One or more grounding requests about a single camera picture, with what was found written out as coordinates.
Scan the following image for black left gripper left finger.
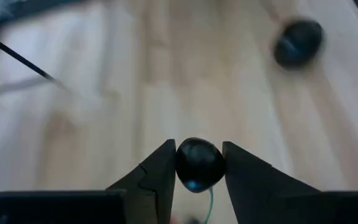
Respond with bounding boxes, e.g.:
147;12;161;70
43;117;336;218
106;139;177;224

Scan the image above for dark toy avocado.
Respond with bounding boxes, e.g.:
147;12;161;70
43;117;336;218
272;18;324;70

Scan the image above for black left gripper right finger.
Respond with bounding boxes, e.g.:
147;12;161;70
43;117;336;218
222;141;320;224

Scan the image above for dark round toy fruit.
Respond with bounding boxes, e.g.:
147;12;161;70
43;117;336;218
175;137;227;224

